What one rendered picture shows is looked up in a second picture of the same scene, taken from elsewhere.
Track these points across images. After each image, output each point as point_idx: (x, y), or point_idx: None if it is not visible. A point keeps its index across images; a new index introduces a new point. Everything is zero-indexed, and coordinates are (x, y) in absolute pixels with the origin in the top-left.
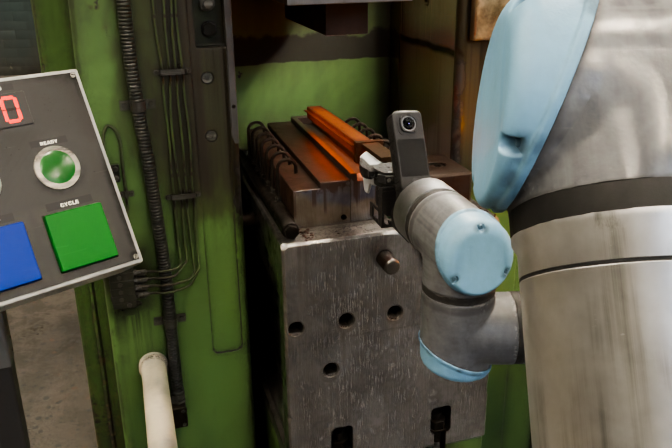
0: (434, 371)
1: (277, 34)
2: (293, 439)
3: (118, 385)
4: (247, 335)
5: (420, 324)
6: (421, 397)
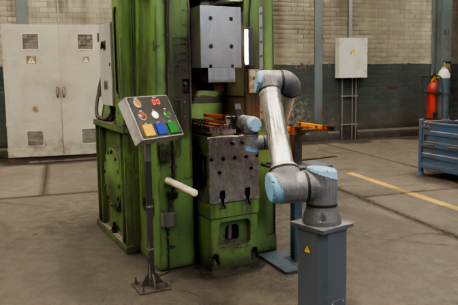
0: (247, 150)
1: (191, 95)
2: (210, 193)
3: (158, 186)
4: (192, 173)
5: (244, 142)
6: (242, 184)
